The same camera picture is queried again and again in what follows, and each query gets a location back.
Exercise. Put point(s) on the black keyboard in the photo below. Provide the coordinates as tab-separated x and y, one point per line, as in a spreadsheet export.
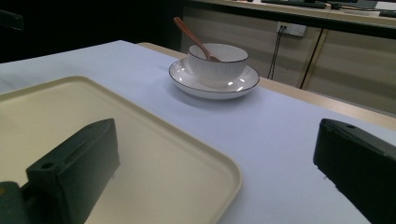
294	3

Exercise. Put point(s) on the white plate with dark rim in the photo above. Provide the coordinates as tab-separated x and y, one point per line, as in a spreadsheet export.
190	79

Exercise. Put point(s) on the white tablecloth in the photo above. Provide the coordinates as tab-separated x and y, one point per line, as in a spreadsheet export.
264	130

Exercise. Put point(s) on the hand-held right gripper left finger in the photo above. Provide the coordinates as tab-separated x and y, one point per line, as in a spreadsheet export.
77	168

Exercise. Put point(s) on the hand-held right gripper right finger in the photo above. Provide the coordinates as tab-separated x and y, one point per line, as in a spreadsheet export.
361	165

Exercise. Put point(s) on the beige cabinet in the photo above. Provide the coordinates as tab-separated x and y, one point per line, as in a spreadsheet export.
351	62

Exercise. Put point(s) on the cream plastic tray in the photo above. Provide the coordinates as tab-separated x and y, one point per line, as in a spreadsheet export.
162	174

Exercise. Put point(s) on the white ribbed bowl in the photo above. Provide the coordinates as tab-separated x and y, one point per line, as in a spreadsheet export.
218	70

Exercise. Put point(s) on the brown wooden spoon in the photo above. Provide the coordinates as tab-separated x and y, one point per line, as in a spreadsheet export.
193	37

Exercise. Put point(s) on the white wall power socket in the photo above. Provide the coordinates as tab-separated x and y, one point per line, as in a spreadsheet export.
291	29

